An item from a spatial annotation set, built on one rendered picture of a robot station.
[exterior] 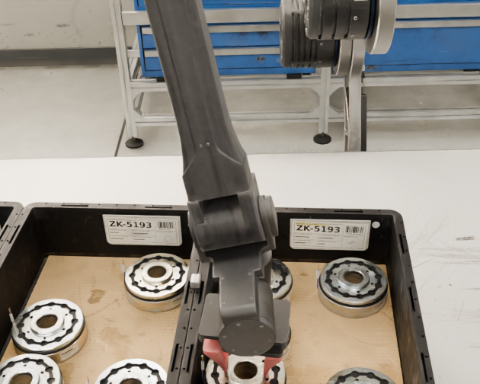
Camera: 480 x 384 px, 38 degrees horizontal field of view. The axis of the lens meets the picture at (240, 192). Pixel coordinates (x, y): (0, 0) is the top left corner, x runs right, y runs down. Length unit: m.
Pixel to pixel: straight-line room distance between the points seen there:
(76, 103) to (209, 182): 2.87
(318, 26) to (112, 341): 0.65
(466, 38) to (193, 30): 2.40
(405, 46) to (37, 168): 1.72
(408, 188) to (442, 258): 0.24
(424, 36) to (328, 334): 2.05
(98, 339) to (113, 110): 2.44
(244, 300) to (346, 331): 0.39
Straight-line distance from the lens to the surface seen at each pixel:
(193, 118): 0.65
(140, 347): 1.03
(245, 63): 2.90
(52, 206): 1.15
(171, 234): 1.13
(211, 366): 0.90
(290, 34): 1.75
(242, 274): 0.70
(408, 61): 2.97
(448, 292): 1.32
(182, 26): 0.64
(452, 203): 1.54
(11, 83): 3.83
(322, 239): 1.12
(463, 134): 3.22
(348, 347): 1.02
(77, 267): 1.18
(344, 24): 1.28
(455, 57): 3.01
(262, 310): 0.69
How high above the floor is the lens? 1.58
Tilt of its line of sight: 35 degrees down
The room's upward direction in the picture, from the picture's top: 2 degrees counter-clockwise
